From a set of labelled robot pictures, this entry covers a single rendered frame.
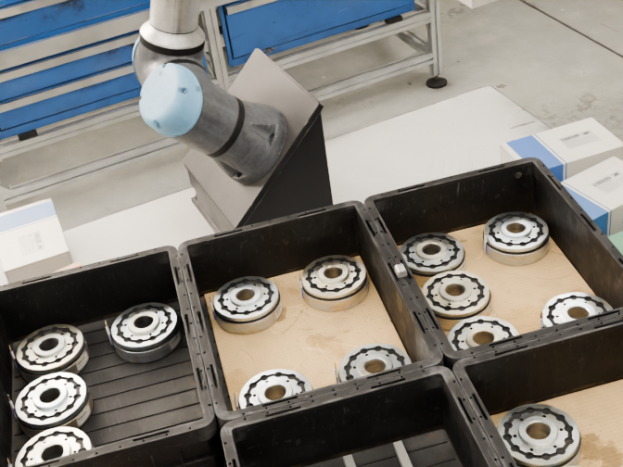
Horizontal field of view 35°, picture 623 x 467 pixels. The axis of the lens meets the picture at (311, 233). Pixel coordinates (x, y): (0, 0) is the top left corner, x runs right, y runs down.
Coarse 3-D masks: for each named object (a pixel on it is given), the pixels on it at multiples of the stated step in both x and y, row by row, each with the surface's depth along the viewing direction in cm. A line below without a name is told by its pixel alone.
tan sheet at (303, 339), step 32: (288, 288) 157; (288, 320) 151; (320, 320) 150; (352, 320) 149; (384, 320) 148; (224, 352) 147; (256, 352) 146; (288, 352) 145; (320, 352) 144; (320, 384) 139
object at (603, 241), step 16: (528, 160) 160; (464, 176) 159; (480, 176) 159; (544, 176) 156; (384, 192) 158; (400, 192) 157; (416, 192) 158; (560, 192) 152; (368, 208) 155; (576, 208) 148; (384, 224) 151; (592, 224) 144; (384, 240) 148; (608, 240) 141; (400, 256) 144; (416, 288) 138; (576, 320) 129; (592, 320) 128; (512, 336) 128; (528, 336) 127; (448, 352) 127; (464, 352) 126; (480, 352) 126
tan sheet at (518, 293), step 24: (480, 240) 161; (552, 240) 159; (480, 264) 156; (504, 264) 155; (528, 264) 155; (552, 264) 154; (504, 288) 151; (528, 288) 150; (552, 288) 149; (576, 288) 149; (504, 312) 146; (528, 312) 146
